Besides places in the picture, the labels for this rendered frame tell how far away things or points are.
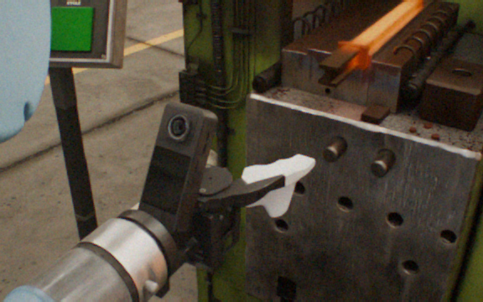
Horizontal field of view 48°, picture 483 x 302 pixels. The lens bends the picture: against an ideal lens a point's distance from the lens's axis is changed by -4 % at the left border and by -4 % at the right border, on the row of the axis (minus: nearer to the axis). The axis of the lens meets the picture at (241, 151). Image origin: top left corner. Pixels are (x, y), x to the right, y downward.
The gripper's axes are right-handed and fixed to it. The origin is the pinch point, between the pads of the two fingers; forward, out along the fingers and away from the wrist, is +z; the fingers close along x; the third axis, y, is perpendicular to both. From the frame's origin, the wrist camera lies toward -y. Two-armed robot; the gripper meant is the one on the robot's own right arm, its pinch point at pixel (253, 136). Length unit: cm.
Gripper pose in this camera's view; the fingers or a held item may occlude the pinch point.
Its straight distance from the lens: 62.6
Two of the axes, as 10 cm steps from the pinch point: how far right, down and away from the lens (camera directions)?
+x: 8.6, 2.6, -4.5
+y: 0.0, 8.6, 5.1
